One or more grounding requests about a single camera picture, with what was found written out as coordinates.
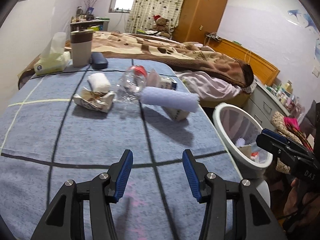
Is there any floral quilted jacket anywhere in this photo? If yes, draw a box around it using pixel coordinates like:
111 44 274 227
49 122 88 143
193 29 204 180
271 111 313 173

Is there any lace trimmed pillow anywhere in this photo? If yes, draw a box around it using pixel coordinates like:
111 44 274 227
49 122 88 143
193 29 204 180
240 80 257 96

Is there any translucent bin liner bag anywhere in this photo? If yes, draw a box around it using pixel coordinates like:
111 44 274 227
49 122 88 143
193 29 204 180
220 106 273 165

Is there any blue leaf wall decal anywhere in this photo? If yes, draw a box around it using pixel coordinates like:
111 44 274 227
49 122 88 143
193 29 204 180
287 9 318 28

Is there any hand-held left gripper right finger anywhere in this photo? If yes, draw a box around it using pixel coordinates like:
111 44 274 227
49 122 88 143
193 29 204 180
182 149 288 240

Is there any blue towel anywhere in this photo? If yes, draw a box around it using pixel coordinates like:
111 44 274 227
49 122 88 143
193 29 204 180
141 86 200 112

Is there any wooden wardrobe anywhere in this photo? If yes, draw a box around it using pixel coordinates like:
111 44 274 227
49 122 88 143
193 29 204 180
174 0 230 43

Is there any dark blue glasses case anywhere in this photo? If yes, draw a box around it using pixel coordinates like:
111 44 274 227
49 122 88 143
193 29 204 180
90 52 108 70

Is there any white power strip with plugs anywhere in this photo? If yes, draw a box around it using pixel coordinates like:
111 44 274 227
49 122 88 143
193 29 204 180
205 32 222 42

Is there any grey shelf unit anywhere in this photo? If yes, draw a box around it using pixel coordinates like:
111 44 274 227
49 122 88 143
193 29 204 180
70 19 110 32

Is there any pale pink quilt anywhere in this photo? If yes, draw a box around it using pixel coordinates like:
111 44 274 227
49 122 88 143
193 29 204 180
176 70 244 102

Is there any paper carton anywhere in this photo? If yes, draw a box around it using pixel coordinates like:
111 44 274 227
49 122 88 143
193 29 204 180
73 87 115 112

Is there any white paper roll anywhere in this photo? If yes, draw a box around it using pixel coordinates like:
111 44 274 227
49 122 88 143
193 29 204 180
87 73 111 93

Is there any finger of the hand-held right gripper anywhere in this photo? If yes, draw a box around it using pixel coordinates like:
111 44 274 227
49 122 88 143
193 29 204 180
261 129 313 155
256 134 295 160

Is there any vase with dry branches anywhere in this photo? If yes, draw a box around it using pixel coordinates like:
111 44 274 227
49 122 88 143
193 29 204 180
80 0 104 15

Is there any row of bottles and boxes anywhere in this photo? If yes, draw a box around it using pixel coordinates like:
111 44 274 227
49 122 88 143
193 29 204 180
265 80 303 112

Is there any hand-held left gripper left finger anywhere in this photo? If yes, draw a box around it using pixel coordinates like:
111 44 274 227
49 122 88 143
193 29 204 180
30 149 134 240

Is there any patterned curtain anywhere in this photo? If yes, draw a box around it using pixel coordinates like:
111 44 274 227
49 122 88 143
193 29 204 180
125 0 188 34

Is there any wooden bed headboard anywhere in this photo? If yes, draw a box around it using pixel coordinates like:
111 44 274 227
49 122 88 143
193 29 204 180
207 39 280 87

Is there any white and blue carton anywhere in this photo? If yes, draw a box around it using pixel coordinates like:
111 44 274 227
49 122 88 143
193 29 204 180
146 69 178 90

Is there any person's right hand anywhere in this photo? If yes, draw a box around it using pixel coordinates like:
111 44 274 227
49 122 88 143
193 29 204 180
285 177 320 230

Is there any teddy bear with red hat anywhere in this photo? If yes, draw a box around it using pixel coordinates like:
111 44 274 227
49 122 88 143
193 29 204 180
152 14 172 38

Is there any blue checked table cloth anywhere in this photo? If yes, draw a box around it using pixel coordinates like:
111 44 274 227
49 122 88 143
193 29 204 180
0 57 240 240

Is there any grey drawer cabinet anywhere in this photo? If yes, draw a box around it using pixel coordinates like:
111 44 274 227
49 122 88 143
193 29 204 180
242 82 300 130

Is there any pink plaid cloth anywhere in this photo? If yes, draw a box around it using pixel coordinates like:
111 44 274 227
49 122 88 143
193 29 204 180
284 116 313 150

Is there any small window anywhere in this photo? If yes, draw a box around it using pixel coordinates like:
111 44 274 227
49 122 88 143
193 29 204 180
109 0 134 13

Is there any beige cup with brown band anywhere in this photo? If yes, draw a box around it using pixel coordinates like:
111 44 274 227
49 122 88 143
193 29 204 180
70 29 94 68

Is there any pale yellow tissue box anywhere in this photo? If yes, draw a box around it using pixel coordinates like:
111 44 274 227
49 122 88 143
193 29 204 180
34 32 72 76

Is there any clear bottle with red label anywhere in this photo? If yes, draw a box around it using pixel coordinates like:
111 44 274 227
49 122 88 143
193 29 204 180
115 65 148 103

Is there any brown printed blanket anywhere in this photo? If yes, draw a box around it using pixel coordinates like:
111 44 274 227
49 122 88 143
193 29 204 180
91 31 254 88

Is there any white round waste bin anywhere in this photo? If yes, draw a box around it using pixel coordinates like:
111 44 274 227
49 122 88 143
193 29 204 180
212 103 274 205

